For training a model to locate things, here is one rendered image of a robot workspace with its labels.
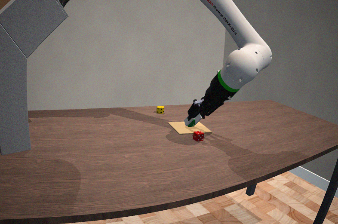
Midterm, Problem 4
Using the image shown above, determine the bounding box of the tan flat mat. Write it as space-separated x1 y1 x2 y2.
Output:
168 122 212 135

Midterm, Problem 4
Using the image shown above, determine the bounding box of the yellow die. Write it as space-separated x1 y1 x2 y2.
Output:
157 106 164 114

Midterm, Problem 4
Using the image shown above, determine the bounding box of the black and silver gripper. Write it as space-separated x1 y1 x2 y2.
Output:
184 86 225 126

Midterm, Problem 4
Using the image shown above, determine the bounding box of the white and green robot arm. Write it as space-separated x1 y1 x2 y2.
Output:
200 0 272 100

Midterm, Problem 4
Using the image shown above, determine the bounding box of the green die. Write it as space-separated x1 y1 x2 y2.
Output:
188 119 195 127

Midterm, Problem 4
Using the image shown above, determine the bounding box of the red die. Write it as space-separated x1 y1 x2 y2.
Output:
193 131 204 141

